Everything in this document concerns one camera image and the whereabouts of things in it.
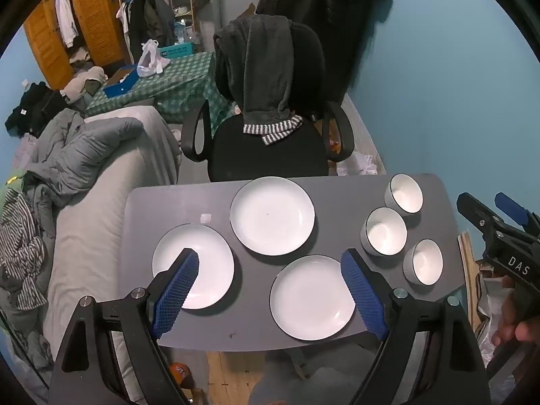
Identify white plastic bag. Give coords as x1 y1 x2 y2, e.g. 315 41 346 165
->
137 39 169 78

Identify dark clothes on rack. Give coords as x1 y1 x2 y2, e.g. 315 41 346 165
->
127 0 176 62

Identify orange wooden wardrobe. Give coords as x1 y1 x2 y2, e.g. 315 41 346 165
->
23 0 131 89

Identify black hanging coats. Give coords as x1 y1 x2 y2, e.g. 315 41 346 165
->
255 0 389 93

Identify black clothes pile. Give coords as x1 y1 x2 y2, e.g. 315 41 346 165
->
5 81 68 136

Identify striped shirt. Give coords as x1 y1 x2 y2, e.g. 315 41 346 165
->
0 190 49 311

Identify person's right hand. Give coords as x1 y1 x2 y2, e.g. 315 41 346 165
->
491 277 540 347

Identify grey sofa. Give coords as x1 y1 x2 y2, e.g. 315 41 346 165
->
42 105 182 405

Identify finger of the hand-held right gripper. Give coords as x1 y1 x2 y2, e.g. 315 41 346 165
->
494 193 540 237
457 193 506 241

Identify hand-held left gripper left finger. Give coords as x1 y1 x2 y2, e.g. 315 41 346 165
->
48 248 200 405

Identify wooden planks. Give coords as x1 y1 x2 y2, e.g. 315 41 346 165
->
458 232 478 317

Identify white plate with black rim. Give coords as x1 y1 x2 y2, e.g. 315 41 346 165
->
230 176 316 256
152 223 235 310
269 255 357 342

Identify teal cardboard box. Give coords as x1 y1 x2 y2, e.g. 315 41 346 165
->
160 42 195 57

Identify blue flat cardboard box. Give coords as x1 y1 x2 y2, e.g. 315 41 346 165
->
103 64 140 99

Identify grey ribbed bowl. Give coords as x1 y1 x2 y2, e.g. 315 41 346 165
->
360 207 408 257
403 239 444 286
384 174 424 214

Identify white cloth on floor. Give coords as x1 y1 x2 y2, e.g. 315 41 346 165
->
337 152 382 176

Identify orange ball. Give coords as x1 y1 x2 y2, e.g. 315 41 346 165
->
169 363 195 389

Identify dark grey hoodie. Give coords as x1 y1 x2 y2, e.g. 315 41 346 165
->
213 15 304 146

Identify black office chair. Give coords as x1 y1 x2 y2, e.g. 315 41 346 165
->
181 15 355 183

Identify white hanging shirt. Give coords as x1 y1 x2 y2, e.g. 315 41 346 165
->
55 0 79 47

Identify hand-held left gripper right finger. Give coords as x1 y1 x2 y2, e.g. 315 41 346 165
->
341 248 492 405

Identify crumpled white plastic sheet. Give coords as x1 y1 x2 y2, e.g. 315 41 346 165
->
475 262 540 405

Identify beige cloth pile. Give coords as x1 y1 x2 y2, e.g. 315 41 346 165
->
63 66 108 102

